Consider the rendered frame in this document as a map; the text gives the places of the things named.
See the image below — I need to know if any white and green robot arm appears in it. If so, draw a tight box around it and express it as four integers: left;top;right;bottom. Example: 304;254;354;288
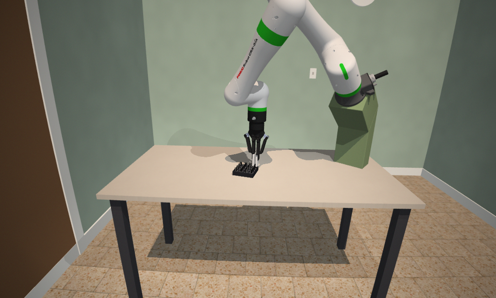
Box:
224;0;388;123

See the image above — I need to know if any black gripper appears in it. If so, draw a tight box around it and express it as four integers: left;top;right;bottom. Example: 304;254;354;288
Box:
244;122;269;167

